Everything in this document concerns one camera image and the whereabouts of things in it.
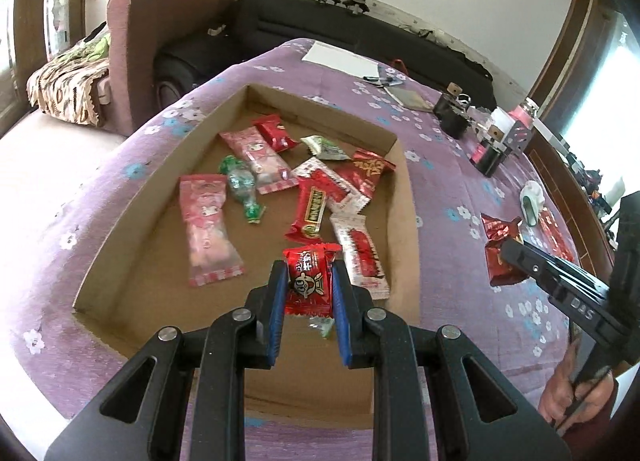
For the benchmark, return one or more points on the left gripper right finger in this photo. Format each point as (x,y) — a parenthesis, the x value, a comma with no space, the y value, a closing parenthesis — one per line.
(436,394)

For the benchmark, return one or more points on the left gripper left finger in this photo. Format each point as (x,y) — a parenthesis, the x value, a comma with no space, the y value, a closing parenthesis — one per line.
(182,384)

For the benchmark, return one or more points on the pink long snack packet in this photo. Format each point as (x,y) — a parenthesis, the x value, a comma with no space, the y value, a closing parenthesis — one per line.
(212,256)

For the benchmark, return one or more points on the clear green-edged snack bag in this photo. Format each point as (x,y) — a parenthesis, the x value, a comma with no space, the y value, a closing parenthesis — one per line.
(323,325)

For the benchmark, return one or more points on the small white red snack packet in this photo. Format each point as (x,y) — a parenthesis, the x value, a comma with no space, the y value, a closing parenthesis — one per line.
(361,258)

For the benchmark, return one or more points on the red cartoon-face snack packet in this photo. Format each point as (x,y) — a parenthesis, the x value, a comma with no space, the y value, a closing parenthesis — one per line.
(310,283)

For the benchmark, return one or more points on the white red-label snack packet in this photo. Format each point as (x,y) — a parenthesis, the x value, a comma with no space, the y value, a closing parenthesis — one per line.
(342,196)

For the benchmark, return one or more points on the green twisted candy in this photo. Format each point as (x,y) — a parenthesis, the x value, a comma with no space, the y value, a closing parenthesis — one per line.
(242,185)

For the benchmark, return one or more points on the cardboard box tray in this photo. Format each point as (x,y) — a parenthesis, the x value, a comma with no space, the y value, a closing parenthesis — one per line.
(139,281)

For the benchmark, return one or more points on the red foil snack packet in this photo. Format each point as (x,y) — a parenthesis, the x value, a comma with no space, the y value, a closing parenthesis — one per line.
(309,213)

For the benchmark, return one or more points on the narrow red snack packet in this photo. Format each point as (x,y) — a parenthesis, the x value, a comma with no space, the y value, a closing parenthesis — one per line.
(275,133)

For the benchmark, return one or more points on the white green snack packet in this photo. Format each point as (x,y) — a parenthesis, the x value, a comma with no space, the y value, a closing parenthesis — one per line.
(323,149)

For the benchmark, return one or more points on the person's right hand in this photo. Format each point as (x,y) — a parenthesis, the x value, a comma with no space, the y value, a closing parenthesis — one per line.
(564,404)

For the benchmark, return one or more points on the long red foil wrapper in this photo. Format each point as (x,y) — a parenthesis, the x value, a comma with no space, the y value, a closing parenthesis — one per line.
(556,243)

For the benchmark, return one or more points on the purple floral tablecloth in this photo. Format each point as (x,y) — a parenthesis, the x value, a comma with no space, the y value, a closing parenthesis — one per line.
(516,327)

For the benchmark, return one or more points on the grey phone stand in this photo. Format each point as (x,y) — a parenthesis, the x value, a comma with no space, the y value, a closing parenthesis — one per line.
(517,139)

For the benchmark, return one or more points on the black cylindrical holder front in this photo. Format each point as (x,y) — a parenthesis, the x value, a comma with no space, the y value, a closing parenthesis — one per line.
(490,151)

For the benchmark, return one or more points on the black cylindrical holder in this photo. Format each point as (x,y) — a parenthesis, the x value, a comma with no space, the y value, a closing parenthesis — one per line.
(490,151)
(450,110)

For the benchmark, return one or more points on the pink thermos bottle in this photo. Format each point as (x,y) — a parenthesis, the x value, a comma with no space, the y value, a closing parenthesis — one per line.
(526,112)

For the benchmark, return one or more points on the black cylindrical holder rear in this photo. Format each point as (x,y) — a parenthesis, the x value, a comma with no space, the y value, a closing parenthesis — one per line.
(450,110)

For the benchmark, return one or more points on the grey notebook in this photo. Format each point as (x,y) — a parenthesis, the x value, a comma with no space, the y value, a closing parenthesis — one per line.
(409,99)

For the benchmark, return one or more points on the patterned blanket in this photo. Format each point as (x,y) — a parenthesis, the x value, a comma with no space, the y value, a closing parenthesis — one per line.
(62,87)

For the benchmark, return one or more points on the white paper sheet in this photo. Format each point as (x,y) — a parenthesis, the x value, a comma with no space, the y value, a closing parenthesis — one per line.
(337,59)

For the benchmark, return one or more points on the black sofa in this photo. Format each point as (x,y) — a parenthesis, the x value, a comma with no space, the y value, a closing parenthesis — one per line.
(249,28)

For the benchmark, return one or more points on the brown armchair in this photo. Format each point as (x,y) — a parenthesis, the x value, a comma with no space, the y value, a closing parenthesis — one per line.
(138,29)

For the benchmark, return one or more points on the wooden glass door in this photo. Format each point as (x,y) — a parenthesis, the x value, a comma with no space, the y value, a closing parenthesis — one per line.
(26,26)

